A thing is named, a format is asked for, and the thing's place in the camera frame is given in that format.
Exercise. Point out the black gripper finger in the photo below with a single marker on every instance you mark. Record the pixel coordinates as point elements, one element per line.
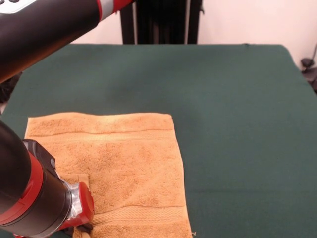
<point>86,226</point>
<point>69,232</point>

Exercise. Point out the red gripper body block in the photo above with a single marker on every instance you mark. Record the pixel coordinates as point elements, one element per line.
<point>85,200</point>

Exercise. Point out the dark green tablecloth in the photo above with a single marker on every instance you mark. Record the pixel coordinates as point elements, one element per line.
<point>235,124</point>

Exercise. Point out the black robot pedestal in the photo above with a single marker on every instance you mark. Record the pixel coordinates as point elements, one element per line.
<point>161,22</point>

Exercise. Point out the black equipment pile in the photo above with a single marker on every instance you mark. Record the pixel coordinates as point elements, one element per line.
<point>8,86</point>

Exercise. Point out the orange terry towel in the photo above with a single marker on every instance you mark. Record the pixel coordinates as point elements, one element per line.
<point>128,168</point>

